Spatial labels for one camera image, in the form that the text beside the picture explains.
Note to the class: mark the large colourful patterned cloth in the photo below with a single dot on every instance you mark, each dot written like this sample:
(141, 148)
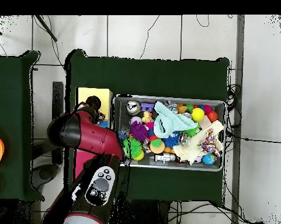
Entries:
(209, 143)

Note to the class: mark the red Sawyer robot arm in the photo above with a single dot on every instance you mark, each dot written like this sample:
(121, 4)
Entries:
(95, 137)

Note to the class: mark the silver mesh bin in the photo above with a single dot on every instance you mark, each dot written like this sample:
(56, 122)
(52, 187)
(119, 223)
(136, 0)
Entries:
(122, 119)

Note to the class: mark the wooden three-hole box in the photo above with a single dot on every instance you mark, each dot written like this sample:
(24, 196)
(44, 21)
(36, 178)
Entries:
(104, 96)

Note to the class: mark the white baseball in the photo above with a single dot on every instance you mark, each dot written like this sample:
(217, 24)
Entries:
(136, 120)

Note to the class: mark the purple spiky toy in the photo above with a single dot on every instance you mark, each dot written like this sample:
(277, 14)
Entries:
(139, 131)

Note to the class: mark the yellow plush duck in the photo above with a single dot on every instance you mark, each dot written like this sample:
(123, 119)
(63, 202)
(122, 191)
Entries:
(146, 116)

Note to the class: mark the silver drink can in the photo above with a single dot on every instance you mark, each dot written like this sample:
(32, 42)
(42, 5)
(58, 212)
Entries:
(133, 107)
(187, 115)

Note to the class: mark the green spiky ball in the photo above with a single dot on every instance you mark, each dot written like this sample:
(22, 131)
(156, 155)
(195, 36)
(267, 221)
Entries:
(132, 147)

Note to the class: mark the mint knitted cloth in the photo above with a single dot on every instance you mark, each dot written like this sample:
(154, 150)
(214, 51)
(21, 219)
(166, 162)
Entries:
(168, 123)

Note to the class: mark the dark green table cloth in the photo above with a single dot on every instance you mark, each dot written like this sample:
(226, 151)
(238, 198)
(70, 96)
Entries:
(154, 77)

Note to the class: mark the cream knitted cloth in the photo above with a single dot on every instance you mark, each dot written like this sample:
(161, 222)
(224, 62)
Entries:
(189, 151)

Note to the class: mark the yellow ball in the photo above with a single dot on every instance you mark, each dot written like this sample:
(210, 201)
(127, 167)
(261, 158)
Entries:
(198, 114)

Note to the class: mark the black panel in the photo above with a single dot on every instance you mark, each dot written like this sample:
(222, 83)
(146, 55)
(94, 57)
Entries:
(57, 105)

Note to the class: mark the grey stand base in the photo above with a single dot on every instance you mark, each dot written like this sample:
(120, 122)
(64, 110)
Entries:
(45, 173)

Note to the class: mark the dark green side-table cloth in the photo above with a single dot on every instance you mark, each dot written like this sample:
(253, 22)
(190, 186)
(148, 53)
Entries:
(9, 105)

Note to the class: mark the long black rod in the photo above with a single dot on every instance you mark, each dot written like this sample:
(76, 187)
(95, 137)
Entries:
(46, 29)

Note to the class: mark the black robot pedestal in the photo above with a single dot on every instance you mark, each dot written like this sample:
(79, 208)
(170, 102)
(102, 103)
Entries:
(140, 214)

